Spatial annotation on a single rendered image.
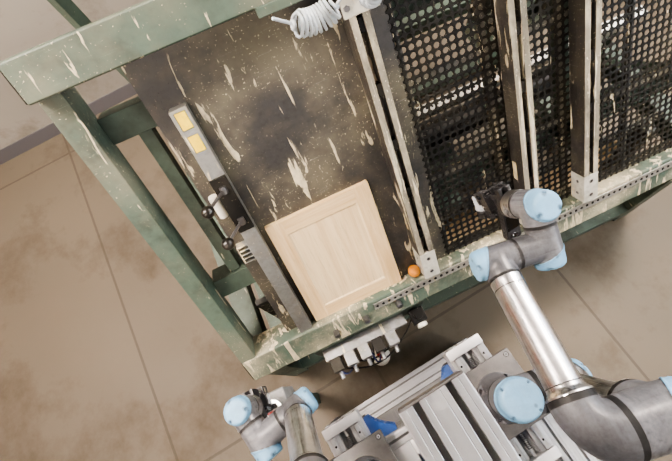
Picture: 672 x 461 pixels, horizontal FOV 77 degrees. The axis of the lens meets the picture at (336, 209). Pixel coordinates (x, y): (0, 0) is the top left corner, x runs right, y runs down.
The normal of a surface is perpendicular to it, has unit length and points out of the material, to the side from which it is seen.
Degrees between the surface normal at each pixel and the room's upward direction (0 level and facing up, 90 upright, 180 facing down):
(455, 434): 0
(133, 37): 57
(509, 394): 8
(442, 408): 0
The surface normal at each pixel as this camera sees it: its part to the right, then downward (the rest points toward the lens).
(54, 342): -0.11, -0.37
